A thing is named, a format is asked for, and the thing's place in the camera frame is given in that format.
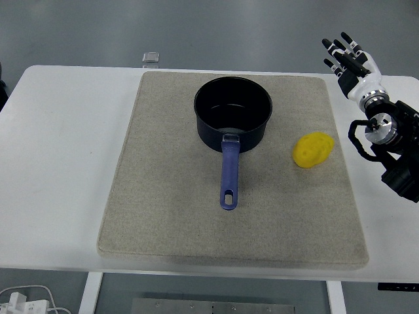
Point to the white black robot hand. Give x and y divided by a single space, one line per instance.
360 83

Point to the yellow potato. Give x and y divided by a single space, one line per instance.
312 150

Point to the black table control panel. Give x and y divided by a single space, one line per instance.
397 286

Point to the silver floor socket cover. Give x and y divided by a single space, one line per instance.
151 57

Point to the beige fabric mat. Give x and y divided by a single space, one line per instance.
170 183

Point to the white table leg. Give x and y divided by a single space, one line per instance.
336 297
90 292

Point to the grey metal plate with screws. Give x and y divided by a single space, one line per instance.
212 307

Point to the black object at table side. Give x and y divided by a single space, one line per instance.
2 88

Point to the white power strip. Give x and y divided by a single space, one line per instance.
23 305

